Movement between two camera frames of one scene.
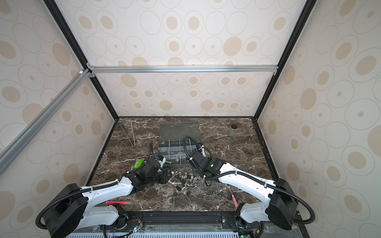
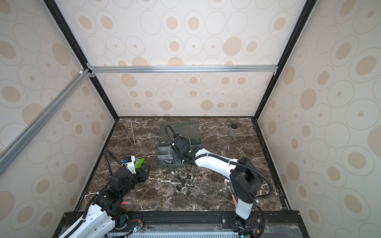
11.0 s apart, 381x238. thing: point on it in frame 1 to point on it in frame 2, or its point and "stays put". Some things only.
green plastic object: x=139 y=163 stays put
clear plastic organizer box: x=173 y=137 stays put
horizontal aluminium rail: x=93 y=70 stays put
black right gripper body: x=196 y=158 to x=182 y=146
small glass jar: x=232 y=130 stays put
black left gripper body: x=158 y=178 to x=138 y=177
